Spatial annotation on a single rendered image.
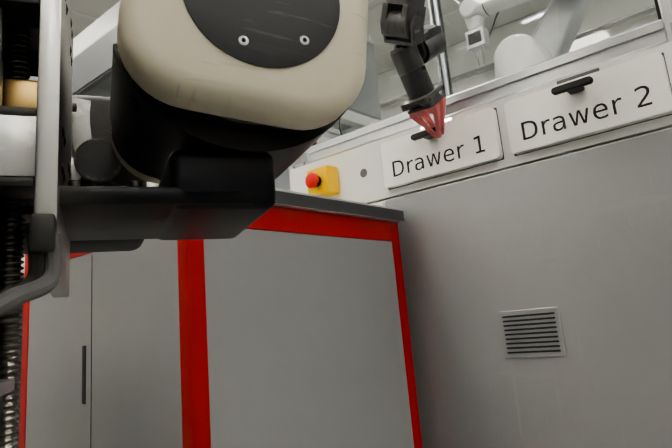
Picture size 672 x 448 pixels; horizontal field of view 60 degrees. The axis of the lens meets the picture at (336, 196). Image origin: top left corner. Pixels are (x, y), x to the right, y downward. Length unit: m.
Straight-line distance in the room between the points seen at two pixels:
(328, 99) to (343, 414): 0.81
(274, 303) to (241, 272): 0.09
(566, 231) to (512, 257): 0.12
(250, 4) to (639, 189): 0.88
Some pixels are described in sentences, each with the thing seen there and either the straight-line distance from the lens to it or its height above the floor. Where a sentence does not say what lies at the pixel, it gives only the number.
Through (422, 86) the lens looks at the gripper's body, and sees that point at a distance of 1.22.
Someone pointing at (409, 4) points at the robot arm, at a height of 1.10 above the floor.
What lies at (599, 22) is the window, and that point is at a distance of 1.25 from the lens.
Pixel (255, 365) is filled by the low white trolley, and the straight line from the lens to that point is 0.96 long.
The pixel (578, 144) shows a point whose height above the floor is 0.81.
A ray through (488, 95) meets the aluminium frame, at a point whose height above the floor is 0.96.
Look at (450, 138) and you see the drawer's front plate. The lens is 1.28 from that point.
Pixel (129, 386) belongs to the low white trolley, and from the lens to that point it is 1.03.
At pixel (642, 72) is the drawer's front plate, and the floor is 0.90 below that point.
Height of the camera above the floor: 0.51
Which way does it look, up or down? 13 degrees up
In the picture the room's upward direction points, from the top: 5 degrees counter-clockwise
